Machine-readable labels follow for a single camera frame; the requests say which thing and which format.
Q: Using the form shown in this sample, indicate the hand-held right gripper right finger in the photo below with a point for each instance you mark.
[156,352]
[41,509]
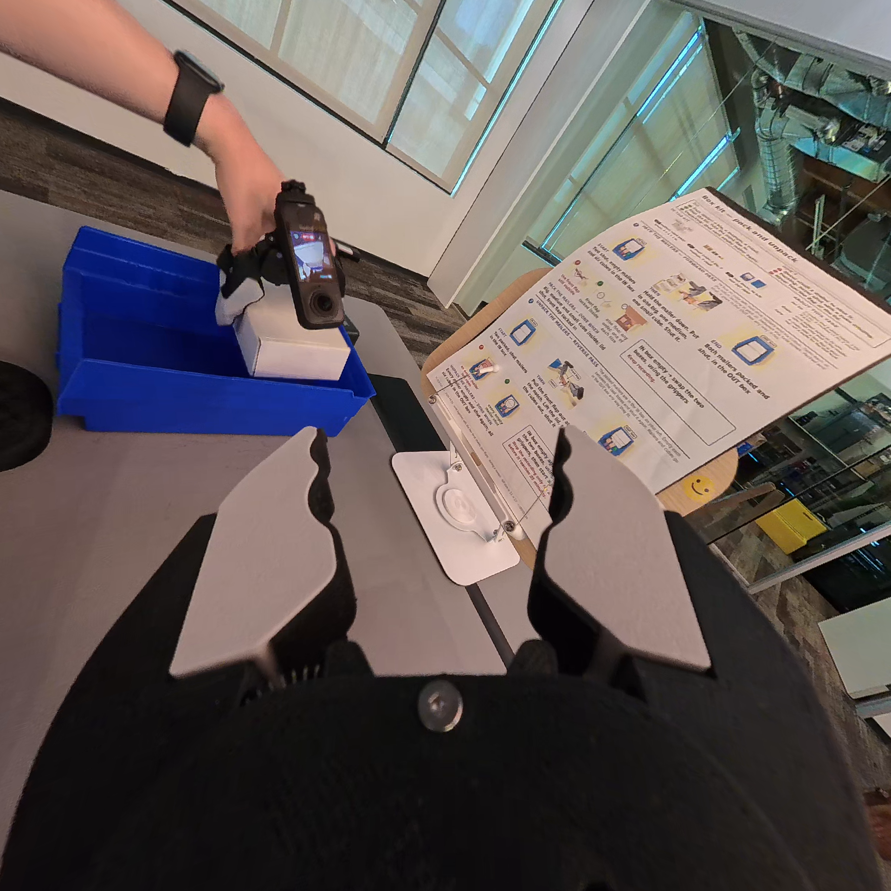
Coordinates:
[619,564]

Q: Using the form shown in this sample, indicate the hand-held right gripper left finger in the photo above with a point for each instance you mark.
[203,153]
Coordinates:
[257,557]

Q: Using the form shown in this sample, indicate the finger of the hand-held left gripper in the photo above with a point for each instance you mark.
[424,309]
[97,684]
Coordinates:
[240,303]

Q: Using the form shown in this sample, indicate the white cardboard box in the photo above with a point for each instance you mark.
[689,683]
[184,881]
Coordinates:
[299,355]

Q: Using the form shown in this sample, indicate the blue plastic bin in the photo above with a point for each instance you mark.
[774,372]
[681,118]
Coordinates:
[174,397]

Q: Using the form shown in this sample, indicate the person's left forearm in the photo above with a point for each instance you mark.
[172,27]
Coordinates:
[83,49]

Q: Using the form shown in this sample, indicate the person's left hand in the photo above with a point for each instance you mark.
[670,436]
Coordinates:
[247,181]

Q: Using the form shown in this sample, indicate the yellow smiley sticker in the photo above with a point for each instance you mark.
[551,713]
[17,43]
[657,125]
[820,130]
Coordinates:
[698,488]

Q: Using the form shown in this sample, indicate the dark grey strip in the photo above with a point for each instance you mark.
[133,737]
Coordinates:
[491,626]

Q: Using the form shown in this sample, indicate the large window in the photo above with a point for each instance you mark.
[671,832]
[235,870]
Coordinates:
[348,62]

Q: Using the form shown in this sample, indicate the black wrist watch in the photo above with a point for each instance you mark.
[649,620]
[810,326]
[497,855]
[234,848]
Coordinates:
[191,97]

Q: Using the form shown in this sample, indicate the yellow crate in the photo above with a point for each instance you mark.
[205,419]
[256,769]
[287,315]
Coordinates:
[793,529]

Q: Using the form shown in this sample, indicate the black mat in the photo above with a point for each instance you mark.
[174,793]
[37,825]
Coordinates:
[407,411]

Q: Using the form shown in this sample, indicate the instruction poster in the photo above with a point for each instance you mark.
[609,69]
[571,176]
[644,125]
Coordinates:
[661,334]

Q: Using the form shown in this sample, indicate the black round pad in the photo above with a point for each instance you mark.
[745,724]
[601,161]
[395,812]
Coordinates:
[21,417]

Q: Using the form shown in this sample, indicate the white desk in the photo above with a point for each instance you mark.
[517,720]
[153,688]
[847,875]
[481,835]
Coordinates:
[860,651]

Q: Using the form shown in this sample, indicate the window with blinds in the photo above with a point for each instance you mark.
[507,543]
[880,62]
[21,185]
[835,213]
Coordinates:
[647,139]

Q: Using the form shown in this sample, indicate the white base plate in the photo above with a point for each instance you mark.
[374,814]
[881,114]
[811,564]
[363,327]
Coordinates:
[424,501]

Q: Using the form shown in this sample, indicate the silver air duct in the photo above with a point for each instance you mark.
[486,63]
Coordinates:
[786,139]

